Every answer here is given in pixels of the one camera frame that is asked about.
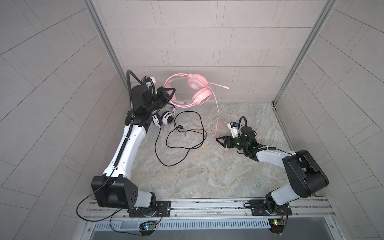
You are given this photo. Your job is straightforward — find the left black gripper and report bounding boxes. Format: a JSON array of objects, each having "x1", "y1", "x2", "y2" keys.
[{"x1": 142, "y1": 88, "x2": 175, "y2": 115}]

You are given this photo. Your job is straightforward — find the pink headphones with cable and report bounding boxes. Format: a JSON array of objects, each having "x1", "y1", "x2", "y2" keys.
[{"x1": 164, "y1": 73, "x2": 230, "y2": 136}]

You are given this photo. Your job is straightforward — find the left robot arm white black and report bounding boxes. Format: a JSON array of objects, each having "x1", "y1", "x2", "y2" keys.
[{"x1": 91, "y1": 70, "x2": 176, "y2": 217}]

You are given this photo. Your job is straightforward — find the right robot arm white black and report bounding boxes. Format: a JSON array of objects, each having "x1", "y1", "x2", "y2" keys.
[{"x1": 216, "y1": 126, "x2": 329, "y2": 215}]

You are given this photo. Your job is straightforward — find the right circuit board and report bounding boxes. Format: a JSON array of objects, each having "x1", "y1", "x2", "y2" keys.
[{"x1": 268, "y1": 219, "x2": 286, "y2": 234}]

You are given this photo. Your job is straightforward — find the circuit board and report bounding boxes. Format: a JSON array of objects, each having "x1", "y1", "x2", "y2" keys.
[
  {"x1": 139, "y1": 221, "x2": 157, "y2": 237},
  {"x1": 268, "y1": 219, "x2": 286, "y2": 234}
]

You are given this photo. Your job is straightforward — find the left circuit board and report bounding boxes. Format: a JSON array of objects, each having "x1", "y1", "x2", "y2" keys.
[{"x1": 139, "y1": 221, "x2": 157, "y2": 237}]

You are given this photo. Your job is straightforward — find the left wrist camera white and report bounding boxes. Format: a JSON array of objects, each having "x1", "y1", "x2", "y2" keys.
[{"x1": 142, "y1": 76, "x2": 156, "y2": 84}]

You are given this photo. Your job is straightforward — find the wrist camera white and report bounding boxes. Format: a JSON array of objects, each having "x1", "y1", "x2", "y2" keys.
[
  {"x1": 142, "y1": 76, "x2": 156, "y2": 84},
  {"x1": 227, "y1": 122, "x2": 239, "y2": 139}
]

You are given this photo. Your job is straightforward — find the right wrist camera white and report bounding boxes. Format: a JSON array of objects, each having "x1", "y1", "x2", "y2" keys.
[{"x1": 227, "y1": 122, "x2": 239, "y2": 139}]

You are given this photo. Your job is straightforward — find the white black headphones with cable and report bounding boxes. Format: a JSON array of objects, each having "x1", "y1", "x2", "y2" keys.
[{"x1": 152, "y1": 103, "x2": 208, "y2": 167}]

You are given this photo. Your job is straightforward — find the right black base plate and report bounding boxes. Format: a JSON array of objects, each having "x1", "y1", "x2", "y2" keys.
[{"x1": 243, "y1": 200, "x2": 292, "y2": 217}]

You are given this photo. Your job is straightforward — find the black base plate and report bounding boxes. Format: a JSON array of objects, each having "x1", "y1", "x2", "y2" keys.
[
  {"x1": 129, "y1": 201, "x2": 172, "y2": 218},
  {"x1": 243, "y1": 200, "x2": 292, "y2": 217}
]

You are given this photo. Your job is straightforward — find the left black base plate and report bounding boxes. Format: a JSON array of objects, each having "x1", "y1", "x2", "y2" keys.
[{"x1": 129, "y1": 201, "x2": 172, "y2": 218}]

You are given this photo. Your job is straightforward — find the aluminium mounting rail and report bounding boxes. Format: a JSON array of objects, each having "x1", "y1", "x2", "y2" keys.
[{"x1": 80, "y1": 197, "x2": 336, "y2": 221}]

